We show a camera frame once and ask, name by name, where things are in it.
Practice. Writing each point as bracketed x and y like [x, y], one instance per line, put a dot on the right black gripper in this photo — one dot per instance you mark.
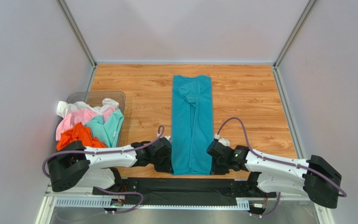
[217, 164]

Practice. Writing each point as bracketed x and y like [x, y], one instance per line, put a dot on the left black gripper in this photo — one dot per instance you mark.
[167, 167]

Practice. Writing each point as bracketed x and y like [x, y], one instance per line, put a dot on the teal t shirt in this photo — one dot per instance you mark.
[192, 125]

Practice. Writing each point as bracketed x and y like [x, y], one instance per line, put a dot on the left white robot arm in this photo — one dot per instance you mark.
[79, 165]

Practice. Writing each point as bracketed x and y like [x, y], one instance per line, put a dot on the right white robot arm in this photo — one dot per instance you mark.
[314, 178]

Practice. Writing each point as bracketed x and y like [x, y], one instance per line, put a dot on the mint green t shirt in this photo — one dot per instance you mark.
[107, 131]

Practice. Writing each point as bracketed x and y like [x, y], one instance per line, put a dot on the orange t shirt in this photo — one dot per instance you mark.
[79, 133]

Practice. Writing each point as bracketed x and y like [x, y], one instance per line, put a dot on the clear plastic bin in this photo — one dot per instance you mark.
[93, 99]

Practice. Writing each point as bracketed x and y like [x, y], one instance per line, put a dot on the pink t shirt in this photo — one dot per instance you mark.
[83, 116]

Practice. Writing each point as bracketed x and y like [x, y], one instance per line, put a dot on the white t shirt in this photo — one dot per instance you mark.
[64, 108]

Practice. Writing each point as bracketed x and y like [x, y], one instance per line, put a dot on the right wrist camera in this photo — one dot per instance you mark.
[223, 141]

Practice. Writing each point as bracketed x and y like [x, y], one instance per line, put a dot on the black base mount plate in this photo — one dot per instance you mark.
[192, 192]

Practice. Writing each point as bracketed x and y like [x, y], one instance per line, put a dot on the aluminium front frame rail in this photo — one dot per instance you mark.
[86, 205]

